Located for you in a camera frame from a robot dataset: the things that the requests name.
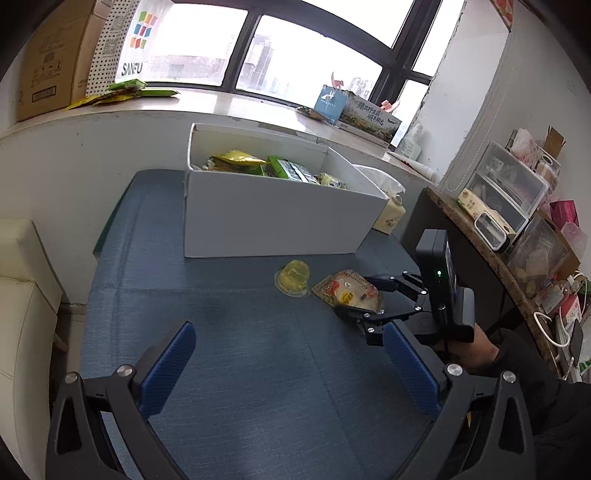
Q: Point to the yellow green snack packet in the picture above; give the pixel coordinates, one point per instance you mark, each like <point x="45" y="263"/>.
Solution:
<point x="326" y="179"/>

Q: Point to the white tube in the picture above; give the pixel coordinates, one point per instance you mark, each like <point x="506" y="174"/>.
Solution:
<point x="420" y="168"/>

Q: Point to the yellow snack bag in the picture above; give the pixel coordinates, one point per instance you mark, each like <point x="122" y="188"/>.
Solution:
<point x="239" y="159"/>

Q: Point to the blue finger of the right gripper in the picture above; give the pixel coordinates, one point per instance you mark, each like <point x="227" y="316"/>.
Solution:
<point x="359" y="317"/>
<point x="384" y="283"/>

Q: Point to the brown cardboard box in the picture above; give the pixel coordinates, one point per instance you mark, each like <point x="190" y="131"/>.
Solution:
<point x="57" y="59"/>

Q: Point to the blue table cloth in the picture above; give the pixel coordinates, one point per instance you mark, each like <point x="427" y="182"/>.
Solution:
<point x="277" y="387"/>

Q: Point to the green striped snack packet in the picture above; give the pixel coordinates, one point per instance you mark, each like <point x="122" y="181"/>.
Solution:
<point x="289" y="170"/>

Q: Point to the clear plastic drawer unit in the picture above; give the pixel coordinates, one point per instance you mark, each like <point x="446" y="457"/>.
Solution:
<point x="508" y="186"/>

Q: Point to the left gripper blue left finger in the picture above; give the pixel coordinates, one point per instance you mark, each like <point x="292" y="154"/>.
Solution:
<point x="79" y="445"/>

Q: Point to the black window frame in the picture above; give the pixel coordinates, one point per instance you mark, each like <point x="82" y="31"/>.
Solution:
<point x="286" y="51"/>

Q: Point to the white Sanfu paper bag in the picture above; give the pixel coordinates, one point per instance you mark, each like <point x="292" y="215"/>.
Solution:
<point x="125" y="43"/>

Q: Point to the dark side shelf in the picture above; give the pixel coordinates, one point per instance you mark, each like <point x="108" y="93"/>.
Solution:
<point x="500" y="302"/>

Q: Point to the pink box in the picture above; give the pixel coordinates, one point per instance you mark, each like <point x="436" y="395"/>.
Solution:
<point x="563" y="212"/>

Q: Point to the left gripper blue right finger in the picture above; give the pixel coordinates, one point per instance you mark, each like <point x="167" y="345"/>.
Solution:
<point x="481" y="428"/>

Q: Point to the colourful wall poster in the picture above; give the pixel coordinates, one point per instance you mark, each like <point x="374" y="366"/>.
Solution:
<point x="505" y="9"/>

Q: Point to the clear plastic container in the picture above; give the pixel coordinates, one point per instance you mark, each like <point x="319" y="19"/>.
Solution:
<point x="537" y="256"/>

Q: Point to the blue printed tissue box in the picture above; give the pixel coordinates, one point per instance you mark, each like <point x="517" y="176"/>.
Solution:
<point x="352" y="113"/>

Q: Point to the yellow jelly cup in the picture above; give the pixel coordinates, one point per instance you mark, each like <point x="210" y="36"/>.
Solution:
<point x="292" y="280"/>

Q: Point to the cream leather sofa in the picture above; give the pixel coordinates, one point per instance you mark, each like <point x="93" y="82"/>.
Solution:
<point x="30" y="298"/>

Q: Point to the round bread clear packet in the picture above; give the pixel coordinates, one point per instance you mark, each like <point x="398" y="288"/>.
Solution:
<point x="350" y="289"/>

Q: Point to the green yellow sachets pile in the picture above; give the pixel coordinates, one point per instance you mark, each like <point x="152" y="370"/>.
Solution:
<point x="122" y="92"/>

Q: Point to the cream green carton box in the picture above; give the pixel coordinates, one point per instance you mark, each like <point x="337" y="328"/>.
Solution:
<point x="474" y="207"/>

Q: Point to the person's right hand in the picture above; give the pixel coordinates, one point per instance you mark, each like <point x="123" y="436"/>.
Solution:
<point x="478" y="354"/>

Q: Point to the white cardboard box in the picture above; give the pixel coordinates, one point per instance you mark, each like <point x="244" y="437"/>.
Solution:
<point x="240" y="215"/>

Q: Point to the white black device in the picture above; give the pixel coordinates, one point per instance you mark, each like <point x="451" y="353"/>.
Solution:
<point x="494" y="230"/>

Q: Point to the small wrapper on sill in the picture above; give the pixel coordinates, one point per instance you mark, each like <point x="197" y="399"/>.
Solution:
<point x="311" y="113"/>

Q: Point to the white pump bottle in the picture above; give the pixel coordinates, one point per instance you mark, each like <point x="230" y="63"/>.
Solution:
<point x="409" y="145"/>

